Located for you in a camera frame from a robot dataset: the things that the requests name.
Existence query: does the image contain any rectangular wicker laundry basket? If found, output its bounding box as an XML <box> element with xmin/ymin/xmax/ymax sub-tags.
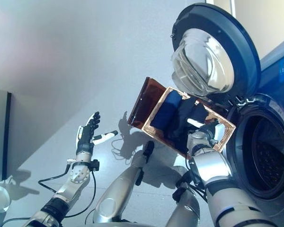
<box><xmin>142</xmin><ymin>86</ymin><xmax>237</xmax><ymax>159</ymax></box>

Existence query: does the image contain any black garment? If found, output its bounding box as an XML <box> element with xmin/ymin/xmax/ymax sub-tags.
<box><xmin>168</xmin><ymin>96</ymin><xmax>197</xmax><ymax>154</ymax></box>
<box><xmin>189</xmin><ymin>103</ymin><xmax>211</xmax><ymax>128</ymax></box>

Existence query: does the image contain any silver robot right leg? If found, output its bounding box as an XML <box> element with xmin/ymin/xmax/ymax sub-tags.
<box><xmin>165</xmin><ymin>172</ymin><xmax>202</xmax><ymax>227</ymax></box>

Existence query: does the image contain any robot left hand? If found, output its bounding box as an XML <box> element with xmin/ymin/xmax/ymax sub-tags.
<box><xmin>75</xmin><ymin>111</ymin><xmax>119</xmax><ymax>153</ymax></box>

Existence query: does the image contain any round glass washer door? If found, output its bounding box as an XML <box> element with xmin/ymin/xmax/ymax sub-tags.
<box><xmin>170</xmin><ymin>3</ymin><xmax>261</xmax><ymax>106</ymax></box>

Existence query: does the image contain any silver robot left leg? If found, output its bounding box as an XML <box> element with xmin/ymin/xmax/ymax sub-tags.
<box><xmin>92</xmin><ymin>140</ymin><xmax>155</xmax><ymax>224</ymax></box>

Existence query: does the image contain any silver robot leg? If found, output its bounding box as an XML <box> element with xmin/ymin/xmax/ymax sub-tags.
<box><xmin>92</xmin><ymin>140</ymin><xmax>155</xmax><ymax>224</ymax></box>
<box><xmin>165</xmin><ymin>172</ymin><xmax>202</xmax><ymax>227</ymax></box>

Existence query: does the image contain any grey front-load washing machine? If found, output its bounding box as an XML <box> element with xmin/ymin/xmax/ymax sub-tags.
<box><xmin>223</xmin><ymin>33</ymin><xmax>284</xmax><ymax>218</ymax></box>

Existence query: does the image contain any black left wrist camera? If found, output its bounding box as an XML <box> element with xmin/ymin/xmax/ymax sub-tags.
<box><xmin>89</xmin><ymin>159</ymin><xmax>100</xmax><ymax>171</ymax></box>

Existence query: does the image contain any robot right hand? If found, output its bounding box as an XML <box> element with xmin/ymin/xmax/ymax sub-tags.
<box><xmin>186</xmin><ymin>117</ymin><xmax>225</xmax><ymax>144</ymax></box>

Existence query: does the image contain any glossy brown stool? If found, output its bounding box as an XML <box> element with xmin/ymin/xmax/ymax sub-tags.
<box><xmin>127</xmin><ymin>77</ymin><xmax>228</xmax><ymax>130</ymax></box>

